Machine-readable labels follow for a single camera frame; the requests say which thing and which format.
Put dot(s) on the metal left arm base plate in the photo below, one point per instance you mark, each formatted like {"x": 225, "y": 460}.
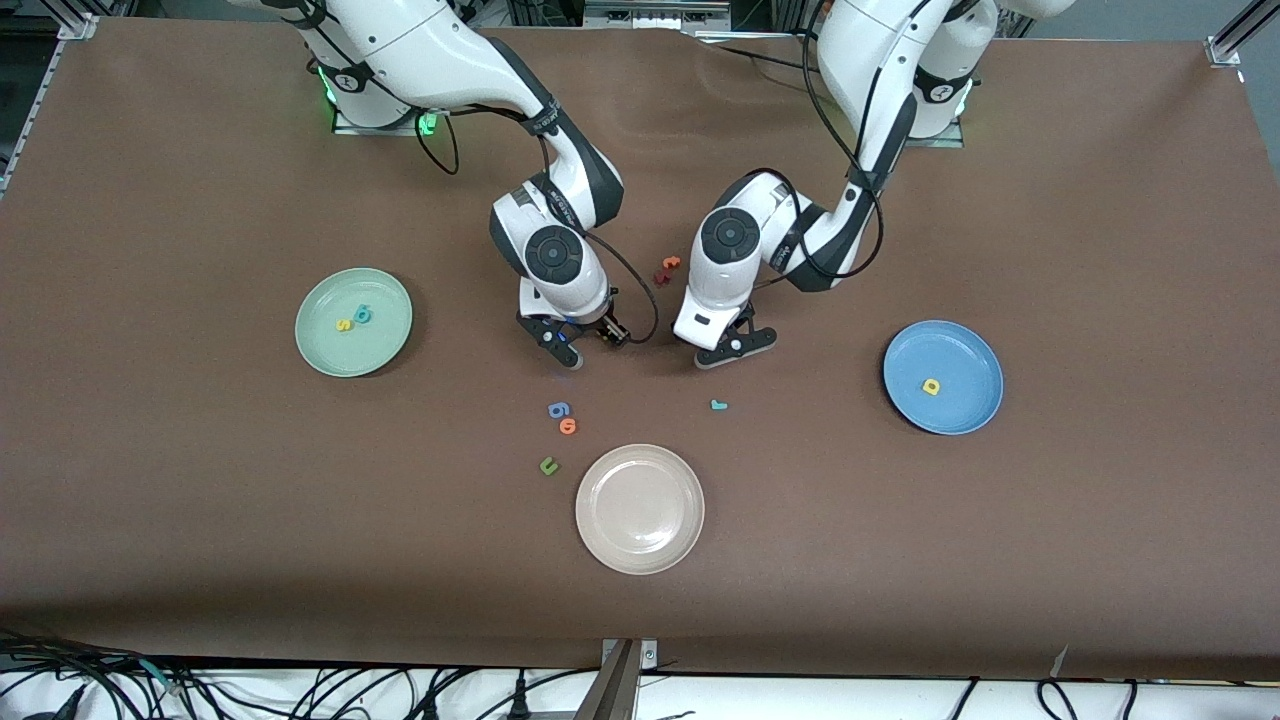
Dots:
{"x": 945, "y": 142}

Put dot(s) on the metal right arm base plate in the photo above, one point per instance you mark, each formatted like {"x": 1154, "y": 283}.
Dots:
{"x": 385, "y": 128}

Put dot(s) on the aluminium frame post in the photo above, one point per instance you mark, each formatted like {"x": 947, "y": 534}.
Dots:
{"x": 1225, "y": 50}

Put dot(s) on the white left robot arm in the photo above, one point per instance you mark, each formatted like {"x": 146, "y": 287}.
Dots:
{"x": 730, "y": 237}

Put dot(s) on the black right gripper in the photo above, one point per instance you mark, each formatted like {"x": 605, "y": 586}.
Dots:
{"x": 606, "y": 330}

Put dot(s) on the brown table cover mat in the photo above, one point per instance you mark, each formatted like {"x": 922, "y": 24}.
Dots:
{"x": 1100, "y": 250}

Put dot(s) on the green plate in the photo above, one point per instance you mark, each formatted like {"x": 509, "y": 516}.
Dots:
{"x": 375, "y": 350}

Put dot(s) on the dark equipment rack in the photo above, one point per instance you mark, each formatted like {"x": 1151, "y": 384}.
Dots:
{"x": 650, "y": 12}

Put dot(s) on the beige plate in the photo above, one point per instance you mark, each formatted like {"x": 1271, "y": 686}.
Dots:
{"x": 640, "y": 510}

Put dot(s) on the blue plate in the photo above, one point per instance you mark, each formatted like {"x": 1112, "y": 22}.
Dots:
{"x": 960, "y": 360}

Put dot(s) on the metal table edge bracket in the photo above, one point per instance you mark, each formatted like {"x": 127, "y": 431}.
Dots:
{"x": 620, "y": 680}

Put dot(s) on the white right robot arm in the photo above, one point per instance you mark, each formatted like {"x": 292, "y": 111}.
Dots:
{"x": 553, "y": 253}

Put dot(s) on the aluminium frame corner bracket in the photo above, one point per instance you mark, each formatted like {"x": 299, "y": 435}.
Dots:
{"x": 80, "y": 25}

